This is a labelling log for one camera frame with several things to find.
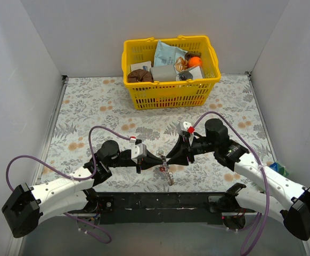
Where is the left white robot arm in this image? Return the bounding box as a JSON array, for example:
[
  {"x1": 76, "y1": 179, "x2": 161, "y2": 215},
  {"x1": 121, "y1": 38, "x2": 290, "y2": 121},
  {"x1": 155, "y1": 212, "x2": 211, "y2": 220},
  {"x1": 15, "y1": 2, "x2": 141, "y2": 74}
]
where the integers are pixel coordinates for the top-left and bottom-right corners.
[{"x1": 2, "y1": 140, "x2": 162, "y2": 238}]

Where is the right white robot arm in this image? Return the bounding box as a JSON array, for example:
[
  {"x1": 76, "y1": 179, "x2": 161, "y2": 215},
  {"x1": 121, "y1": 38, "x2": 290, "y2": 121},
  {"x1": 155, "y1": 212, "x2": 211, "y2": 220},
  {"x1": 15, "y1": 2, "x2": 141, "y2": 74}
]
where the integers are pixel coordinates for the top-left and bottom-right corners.
[{"x1": 167, "y1": 118, "x2": 310, "y2": 241}]

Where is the floral patterned table mat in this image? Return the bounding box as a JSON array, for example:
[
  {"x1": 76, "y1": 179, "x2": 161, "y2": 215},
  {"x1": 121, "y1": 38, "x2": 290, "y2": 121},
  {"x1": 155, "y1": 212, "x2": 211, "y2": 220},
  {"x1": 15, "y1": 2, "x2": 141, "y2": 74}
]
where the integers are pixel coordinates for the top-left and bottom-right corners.
[{"x1": 38, "y1": 75, "x2": 274, "y2": 192}]

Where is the white packet with black item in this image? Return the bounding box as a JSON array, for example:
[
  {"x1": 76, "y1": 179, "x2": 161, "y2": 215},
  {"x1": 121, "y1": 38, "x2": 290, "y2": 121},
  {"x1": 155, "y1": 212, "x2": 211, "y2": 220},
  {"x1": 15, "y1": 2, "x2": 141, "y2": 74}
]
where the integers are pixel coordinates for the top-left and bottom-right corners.
[{"x1": 176, "y1": 66, "x2": 205, "y2": 81}]

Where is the yellow plastic basket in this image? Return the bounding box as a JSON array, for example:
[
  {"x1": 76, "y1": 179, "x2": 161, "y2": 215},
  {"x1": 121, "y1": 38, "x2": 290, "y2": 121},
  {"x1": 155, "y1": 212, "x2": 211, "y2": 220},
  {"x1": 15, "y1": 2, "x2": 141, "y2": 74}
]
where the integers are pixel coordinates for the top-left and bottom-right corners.
[{"x1": 121, "y1": 35, "x2": 221, "y2": 110}]

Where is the green blue box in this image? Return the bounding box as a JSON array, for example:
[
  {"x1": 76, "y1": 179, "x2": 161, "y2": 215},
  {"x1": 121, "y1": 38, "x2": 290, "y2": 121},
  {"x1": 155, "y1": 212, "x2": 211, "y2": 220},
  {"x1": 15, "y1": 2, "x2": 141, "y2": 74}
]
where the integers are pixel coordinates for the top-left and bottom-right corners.
[{"x1": 269, "y1": 162, "x2": 289, "y2": 177}]

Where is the orange fruit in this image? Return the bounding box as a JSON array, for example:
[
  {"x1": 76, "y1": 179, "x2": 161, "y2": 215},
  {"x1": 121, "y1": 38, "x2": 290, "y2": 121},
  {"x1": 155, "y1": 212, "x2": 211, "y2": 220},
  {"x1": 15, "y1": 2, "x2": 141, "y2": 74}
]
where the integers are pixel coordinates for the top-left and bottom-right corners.
[{"x1": 187, "y1": 57, "x2": 202, "y2": 68}]

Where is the clear wrapped pastry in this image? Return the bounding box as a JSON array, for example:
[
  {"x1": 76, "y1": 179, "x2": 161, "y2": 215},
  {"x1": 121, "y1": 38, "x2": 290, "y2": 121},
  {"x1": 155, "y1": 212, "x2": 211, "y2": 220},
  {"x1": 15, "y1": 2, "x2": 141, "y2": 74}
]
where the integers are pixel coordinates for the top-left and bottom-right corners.
[{"x1": 174, "y1": 57, "x2": 189, "y2": 73}]

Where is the grey box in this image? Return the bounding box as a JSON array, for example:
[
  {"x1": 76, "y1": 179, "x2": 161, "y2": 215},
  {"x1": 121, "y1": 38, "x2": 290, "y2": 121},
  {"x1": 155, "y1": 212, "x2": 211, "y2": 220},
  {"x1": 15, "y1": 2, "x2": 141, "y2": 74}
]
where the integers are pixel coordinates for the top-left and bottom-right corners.
[{"x1": 150, "y1": 65, "x2": 177, "y2": 82}]

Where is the white box in basket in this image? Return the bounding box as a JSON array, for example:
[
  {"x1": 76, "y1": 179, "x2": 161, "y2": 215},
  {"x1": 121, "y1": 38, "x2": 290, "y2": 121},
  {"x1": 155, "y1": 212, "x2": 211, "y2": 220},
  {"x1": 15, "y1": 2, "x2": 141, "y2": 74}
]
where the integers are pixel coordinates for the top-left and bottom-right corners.
[{"x1": 130, "y1": 61, "x2": 152, "y2": 72}]

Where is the light blue snack bag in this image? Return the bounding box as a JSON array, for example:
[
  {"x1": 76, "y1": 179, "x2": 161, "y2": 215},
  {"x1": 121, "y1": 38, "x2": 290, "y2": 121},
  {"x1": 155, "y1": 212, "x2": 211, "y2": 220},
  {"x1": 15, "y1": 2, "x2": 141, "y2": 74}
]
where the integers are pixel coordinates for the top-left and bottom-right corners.
[{"x1": 153, "y1": 41, "x2": 187, "y2": 67}]

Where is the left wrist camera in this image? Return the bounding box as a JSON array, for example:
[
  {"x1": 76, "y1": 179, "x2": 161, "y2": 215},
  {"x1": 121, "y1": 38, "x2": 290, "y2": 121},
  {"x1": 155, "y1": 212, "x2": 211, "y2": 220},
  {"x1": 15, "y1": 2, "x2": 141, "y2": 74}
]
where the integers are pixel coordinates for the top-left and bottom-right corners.
[{"x1": 131, "y1": 143, "x2": 147, "y2": 164}]

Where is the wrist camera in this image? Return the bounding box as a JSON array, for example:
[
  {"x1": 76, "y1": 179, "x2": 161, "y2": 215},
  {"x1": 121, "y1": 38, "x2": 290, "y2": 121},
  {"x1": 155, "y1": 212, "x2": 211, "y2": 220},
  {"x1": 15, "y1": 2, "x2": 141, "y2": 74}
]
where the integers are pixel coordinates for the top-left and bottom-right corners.
[
  {"x1": 177, "y1": 121, "x2": 195, "y2": 145},
  {"x1": 131, "y1": 143, "x2": 147, "y2": 164}
]

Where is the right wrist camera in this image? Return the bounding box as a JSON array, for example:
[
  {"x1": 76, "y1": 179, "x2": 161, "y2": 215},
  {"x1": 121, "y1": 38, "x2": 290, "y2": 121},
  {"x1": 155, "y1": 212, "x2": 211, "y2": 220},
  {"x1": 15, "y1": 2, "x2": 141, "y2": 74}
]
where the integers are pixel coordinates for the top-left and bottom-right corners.
[{"x1": 177, "y1": 121, "x2": 195, "y2": 145}]

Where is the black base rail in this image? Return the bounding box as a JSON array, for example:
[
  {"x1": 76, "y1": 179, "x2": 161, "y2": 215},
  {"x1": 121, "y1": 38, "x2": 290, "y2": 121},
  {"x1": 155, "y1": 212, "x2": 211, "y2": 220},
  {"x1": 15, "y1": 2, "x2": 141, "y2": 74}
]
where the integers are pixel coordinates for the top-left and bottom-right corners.
[{"x1": 71, "y1": 189, "x2": 256, "y2": 229}]

